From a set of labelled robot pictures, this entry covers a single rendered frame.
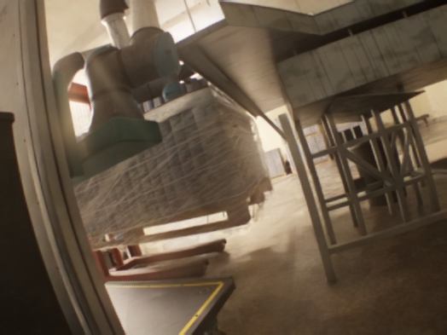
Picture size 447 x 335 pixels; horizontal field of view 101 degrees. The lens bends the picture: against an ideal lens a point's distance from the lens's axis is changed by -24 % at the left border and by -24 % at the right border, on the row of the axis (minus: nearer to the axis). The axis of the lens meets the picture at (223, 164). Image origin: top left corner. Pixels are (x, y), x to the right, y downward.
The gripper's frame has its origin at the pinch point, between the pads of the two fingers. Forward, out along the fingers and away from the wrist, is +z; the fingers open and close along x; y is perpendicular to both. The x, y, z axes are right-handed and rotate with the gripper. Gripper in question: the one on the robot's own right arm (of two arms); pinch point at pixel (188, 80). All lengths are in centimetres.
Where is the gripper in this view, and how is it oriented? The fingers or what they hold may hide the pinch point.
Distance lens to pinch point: 120.4
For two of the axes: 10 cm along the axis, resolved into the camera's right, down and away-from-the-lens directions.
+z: 2.4, -0.3, 9.7
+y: 2.8, 9.6, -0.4
